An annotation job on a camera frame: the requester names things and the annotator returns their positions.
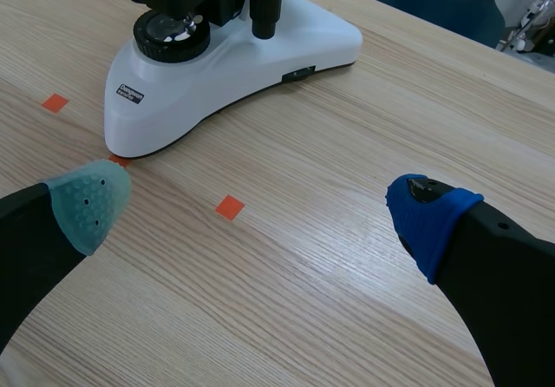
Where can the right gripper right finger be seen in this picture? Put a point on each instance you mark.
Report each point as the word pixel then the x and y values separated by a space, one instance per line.
pixel 498 274

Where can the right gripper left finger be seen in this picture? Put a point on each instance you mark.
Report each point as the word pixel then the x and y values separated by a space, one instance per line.
pixel 39 231

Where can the white and black microscope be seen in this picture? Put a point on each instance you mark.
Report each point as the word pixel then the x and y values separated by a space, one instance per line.
pixel 225 57

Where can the dark blue chair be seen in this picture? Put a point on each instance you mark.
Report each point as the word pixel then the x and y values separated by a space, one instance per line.
pixel 438 1

